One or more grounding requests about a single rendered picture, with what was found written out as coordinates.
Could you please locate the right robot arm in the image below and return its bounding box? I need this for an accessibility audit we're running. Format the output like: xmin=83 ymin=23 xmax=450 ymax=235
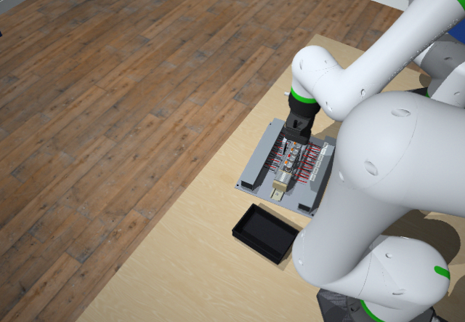
xmin=291 ymin=0 xmax=465 ymax=122

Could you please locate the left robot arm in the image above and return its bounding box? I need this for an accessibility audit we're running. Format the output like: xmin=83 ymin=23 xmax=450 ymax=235
xmin=292 ymin=91 xmax=465 ymax=322

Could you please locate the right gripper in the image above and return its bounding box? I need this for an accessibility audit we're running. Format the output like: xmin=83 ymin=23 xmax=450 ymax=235
xmin=281 ymin=92 xmax=321 ymax=161

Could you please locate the grey relay panel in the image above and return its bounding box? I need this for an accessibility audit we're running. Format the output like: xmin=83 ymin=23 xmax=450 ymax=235
xmin=234 ymin=118 xmax=336 ymax=219

